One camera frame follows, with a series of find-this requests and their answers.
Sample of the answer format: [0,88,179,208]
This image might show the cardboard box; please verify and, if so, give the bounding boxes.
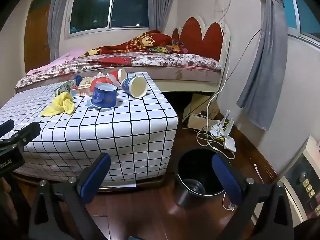
[182,94,220,130]

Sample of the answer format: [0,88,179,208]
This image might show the side window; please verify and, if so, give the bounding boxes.
[282,0,320,48]

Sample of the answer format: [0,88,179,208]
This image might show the large window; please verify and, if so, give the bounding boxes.
[64,0,152,39]

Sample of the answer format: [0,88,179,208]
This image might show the red and white milk carton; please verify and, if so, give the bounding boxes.
[70,84,94,97]

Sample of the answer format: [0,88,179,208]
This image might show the black trash bin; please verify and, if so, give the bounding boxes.
[175,148,237,207]

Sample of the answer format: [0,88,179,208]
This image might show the flat white modem box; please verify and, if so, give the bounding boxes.
[223,135,237,153]

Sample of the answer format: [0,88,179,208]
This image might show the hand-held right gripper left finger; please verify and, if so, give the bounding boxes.
[29,152,112,240]

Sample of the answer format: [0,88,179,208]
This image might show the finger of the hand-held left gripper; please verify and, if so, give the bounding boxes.
[0,122,41,153]
[0,119,15,137]

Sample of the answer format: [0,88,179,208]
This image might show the yellow cloth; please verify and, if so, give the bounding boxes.
[41,92,75,117]

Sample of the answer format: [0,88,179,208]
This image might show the wooden door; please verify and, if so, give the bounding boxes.
[24,0,54,74]

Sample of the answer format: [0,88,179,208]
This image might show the red printed blanket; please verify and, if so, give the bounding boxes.
[79,29,188,58]

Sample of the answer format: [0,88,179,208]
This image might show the short white floor cable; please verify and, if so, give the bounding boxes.
[254,164,265,183]

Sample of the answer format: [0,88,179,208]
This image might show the blue paper cup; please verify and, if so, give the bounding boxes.
[90,82,118,109]
[121,76,147,99]

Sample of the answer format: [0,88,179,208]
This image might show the white cable with plug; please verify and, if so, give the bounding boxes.
[222,191,237,212]

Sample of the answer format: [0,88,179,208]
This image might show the white router with antennas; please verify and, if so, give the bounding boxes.
[210,110,235,137]

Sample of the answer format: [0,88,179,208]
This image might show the long white wall cable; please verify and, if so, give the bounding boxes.
[196,0,232,153]

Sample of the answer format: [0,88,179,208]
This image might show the bed with floral sheet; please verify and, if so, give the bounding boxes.
[14,52,224,95]

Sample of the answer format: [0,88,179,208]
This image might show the white checkered tablecloth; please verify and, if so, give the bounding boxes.
[0,72,178,188]

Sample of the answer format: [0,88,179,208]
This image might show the red plastic wrapper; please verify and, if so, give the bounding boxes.
[90,77,113,88]

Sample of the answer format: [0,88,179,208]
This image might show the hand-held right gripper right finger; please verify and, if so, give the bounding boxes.
[211,154,294,240]

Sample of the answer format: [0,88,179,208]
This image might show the red paper cup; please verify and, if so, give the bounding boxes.
[109,68,127,84]

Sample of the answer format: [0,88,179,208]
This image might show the person's left hand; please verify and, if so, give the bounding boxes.
[0,176,12,207]

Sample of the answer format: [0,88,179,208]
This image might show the red and white headboard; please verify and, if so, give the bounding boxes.
[171,15,232,63]

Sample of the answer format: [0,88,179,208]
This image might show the pink cloth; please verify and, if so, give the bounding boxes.
[26,49,87,75]

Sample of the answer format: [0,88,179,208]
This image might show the tied grey curtain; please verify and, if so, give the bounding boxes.
[236,0,289,130]

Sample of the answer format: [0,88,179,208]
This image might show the green and white carton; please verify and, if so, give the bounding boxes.
[54,79,78,97]

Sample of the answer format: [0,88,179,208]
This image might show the white appliance with buttons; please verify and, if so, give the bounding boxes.
[275,135,320,230]

